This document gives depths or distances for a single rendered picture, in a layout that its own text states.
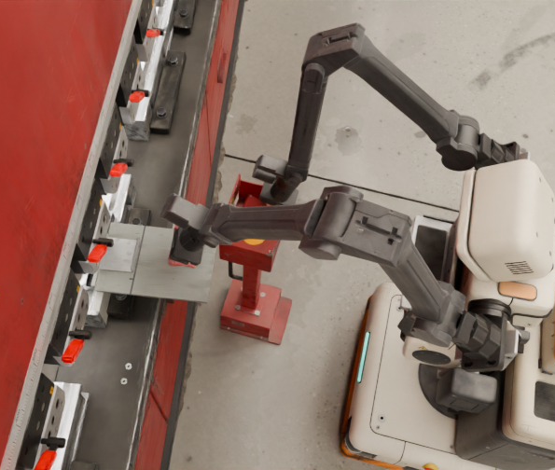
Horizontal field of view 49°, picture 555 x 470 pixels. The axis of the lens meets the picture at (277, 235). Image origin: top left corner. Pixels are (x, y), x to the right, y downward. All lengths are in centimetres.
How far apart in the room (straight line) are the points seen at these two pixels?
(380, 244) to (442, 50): 261
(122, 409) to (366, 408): 92
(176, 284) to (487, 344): 69
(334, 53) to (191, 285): 62
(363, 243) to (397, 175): 201
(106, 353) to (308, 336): 111
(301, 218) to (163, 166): 87
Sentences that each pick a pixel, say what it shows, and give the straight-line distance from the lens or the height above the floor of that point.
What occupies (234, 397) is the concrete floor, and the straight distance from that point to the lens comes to 240.
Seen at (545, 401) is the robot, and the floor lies 81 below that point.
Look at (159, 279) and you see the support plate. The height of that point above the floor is 100.
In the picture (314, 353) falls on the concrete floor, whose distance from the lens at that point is 246.
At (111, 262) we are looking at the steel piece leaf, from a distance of 150.
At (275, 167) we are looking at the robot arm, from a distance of 161.
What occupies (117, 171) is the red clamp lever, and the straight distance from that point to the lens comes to 133.
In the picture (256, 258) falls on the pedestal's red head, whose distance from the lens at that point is 177.
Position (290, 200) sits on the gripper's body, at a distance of 173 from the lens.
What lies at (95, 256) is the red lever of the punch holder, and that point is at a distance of 124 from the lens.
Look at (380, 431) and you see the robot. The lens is 214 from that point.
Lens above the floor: 234
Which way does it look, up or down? 62 degrees down
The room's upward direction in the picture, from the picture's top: 7 degrees clockwise
